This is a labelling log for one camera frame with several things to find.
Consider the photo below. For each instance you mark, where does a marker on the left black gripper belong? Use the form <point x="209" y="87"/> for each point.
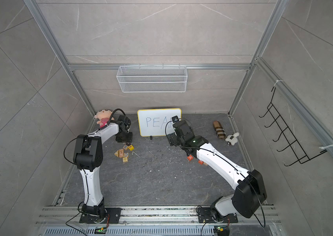
<point x="129" y="140"/>

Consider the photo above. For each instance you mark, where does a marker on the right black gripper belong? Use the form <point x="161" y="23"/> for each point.
<point x="173" y="139"/>

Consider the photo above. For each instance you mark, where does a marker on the yellow E letter block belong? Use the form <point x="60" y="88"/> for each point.
<point x="131" y="147"/>

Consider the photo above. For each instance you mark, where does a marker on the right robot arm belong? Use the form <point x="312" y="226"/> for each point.
<point x="249" y="188"/>

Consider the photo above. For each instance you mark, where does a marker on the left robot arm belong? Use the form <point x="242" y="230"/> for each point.
<point x="88" y="158"/>

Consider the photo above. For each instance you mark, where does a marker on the wooden picture block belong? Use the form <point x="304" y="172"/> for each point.
<point x="121" y="153"/>

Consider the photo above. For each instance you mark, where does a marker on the yellow framed whiteboard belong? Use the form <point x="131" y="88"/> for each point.
<point x="157" y="122"/>

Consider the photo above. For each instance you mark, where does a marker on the pink plush doll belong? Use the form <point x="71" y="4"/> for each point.
<point x="103" y="117"/>

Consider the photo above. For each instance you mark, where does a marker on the striped brown glasses case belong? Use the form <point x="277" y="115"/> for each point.
<point x="220" y="132"/>

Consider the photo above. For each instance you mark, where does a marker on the white plush dog toy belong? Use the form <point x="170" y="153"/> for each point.
<point x="232" y="139"/>

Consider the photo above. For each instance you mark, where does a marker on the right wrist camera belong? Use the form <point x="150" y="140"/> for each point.
<point x="180" y="127"/>

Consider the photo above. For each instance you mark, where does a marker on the white wire mesh basket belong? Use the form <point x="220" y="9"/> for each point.
<point x="152" y="78"/>

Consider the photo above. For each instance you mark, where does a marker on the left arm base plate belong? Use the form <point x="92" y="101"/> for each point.
<point x="111" y="215"/>

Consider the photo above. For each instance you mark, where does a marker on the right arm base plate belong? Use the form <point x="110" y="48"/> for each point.
<point x="207" y="215"/>

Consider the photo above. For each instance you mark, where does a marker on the black wire hook rack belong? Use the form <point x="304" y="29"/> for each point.
<point x="287" y="134"/>

